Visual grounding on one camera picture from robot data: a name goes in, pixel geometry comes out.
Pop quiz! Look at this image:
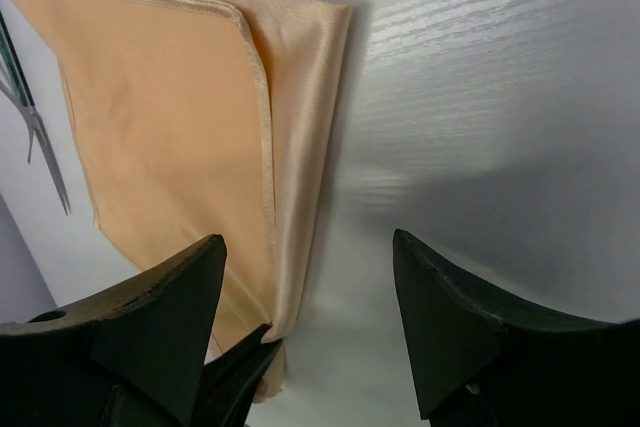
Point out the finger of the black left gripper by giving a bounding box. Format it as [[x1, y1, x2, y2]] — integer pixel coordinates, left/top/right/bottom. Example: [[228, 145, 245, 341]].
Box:
[[194, 324, 282, 427]]

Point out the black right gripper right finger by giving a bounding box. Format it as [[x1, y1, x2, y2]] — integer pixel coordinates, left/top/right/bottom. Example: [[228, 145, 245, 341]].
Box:
[[393, 230, 639, 426]]

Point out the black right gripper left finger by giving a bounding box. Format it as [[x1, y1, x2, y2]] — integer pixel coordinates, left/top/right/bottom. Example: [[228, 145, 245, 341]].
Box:
[[1, 235, 226, 426]]

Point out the beige cloth napkin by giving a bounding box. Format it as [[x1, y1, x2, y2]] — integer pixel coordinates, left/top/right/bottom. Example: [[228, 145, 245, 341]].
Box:
[[0, 0, 354, 406]]

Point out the green handled knife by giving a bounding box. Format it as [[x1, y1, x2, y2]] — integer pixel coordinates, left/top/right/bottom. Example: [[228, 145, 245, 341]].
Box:
[[1, 17, 71, 216]]

